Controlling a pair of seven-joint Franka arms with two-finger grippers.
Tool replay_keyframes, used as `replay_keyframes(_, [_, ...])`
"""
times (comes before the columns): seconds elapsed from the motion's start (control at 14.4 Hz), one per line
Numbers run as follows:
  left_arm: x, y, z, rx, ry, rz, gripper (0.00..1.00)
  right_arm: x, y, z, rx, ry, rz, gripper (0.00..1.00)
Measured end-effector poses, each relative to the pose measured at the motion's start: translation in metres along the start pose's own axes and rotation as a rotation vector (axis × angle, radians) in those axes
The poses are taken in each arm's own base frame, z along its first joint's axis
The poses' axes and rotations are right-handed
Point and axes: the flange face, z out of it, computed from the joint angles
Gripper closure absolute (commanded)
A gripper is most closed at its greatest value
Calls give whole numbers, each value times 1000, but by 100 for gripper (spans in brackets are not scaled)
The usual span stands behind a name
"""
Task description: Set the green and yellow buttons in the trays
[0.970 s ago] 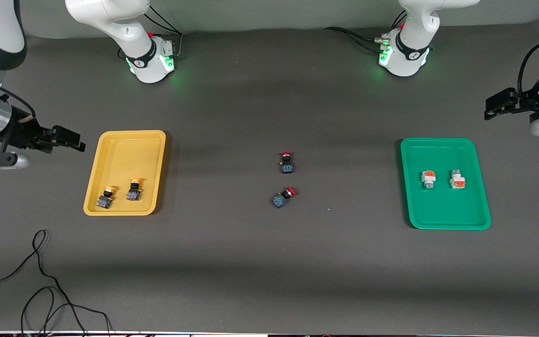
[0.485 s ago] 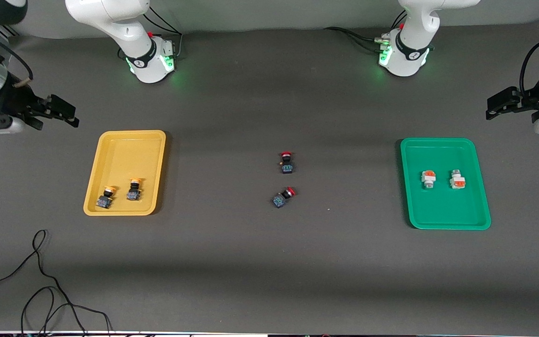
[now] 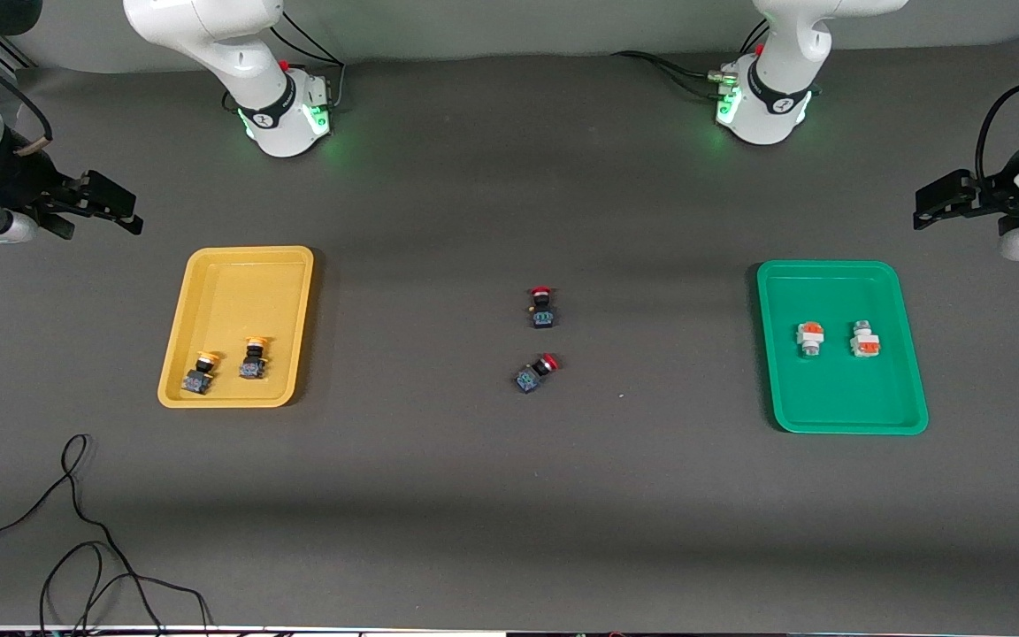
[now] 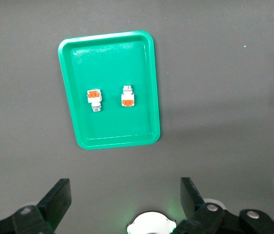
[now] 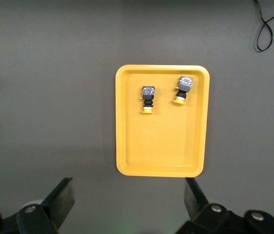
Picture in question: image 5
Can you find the dark grey table mat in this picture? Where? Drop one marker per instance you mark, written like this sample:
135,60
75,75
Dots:
54,122

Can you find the yellow push button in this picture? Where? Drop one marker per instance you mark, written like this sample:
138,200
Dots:
185,85
148,93

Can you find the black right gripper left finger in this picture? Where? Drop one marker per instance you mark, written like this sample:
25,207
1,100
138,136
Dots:
56,207

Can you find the yellow plastic tray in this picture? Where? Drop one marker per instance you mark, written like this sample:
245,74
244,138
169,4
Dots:
162,141

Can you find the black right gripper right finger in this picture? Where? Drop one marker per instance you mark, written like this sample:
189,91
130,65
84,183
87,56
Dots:
197,214

